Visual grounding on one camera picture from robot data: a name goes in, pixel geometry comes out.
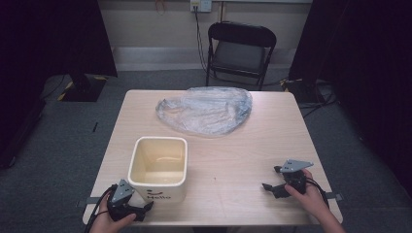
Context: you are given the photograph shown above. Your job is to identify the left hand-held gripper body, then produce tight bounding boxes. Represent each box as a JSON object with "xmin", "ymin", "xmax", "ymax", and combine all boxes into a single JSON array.
[{"xmin": 107, "ymin": 179, "xmax": 139, "ymax": 222}]

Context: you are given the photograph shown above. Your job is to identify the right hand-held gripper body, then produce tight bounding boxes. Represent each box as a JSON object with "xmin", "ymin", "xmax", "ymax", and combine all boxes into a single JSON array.
[{"xmin": 279, "ymin": 158, "xmax": 315, "ymax": 194}]

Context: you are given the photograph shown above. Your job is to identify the cream plastic trash bin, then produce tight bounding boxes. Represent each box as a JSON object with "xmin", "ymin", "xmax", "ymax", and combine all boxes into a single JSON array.
[{"xmin": 127, "ymin": 136, "xmax": 189, "ymax": 204}]

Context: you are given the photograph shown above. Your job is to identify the clear plastic bag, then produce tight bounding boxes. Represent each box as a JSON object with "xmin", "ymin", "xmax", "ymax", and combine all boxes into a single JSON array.
[{"xmin": 154, "ymin": 85, "xmax": 254, "ymax": 139}]

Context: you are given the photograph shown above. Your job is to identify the person's right hand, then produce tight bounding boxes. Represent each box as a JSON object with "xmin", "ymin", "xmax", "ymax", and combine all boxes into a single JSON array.
[{"xmin": 285, "ymin": 169, "xmax": 328, "ymax": 221}]

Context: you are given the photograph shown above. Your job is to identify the person's left hand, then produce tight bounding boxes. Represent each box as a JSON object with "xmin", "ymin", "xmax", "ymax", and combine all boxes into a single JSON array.
[{"xmin": 89, "ymin": 197, "xmax": 137, "ymax": 233}]

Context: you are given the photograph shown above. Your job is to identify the black stand base striped tape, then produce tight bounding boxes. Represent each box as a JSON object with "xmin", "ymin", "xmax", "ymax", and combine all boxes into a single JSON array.
[
  {"xmin": 280, "ymin": 78, "xmax": 322, "ymax": 104},
  {"xmin": 57, "ymin": 73, "xmax": 108, "ymax": 103}
]

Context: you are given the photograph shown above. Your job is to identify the black folding chair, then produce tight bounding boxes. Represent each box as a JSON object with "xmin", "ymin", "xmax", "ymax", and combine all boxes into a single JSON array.
[{"xmin": 205, "ymin": 20, "xmax": 278, "ymax": 91}]

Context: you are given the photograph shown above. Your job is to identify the black curtain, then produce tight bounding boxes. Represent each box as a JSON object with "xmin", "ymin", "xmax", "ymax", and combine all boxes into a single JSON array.
[
  {"xmin": 289, "ymin": 0, "xmax": 412, "ymax": 195},
  {"xmin": 0, "ymin": 0, "xmax": 119, "ymax": 169}
]

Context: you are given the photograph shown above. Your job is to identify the black floor cables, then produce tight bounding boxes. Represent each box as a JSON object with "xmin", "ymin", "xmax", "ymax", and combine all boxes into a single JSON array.
[{"xmin": 299, "ymin": 82, "xmax": 338, "ymax": 119}]

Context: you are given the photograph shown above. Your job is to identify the white wall socket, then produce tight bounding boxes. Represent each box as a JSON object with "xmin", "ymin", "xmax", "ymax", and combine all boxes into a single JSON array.
[{"xmin": 189, "ymin": 0, "xmax": 213, "ymax": 14}]

